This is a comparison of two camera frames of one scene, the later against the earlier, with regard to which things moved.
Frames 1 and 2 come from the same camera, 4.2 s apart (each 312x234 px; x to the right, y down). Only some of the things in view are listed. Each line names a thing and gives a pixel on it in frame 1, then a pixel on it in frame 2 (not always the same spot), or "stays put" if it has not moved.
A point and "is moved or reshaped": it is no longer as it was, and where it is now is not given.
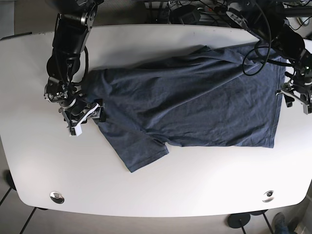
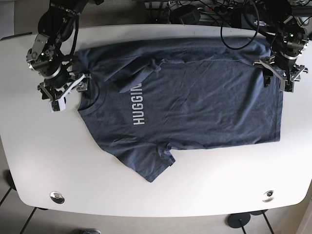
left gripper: [74, 117] -> [56, 91]
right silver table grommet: [270, 197] stays put
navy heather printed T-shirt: [209, 97] is moved or reshaped
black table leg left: [10, 183] stays put
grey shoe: [279, 221] -> [89, 231]
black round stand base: [238, 220] stays put
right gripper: [304, 96] -> [291, 74]
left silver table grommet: [57, 197] stays put
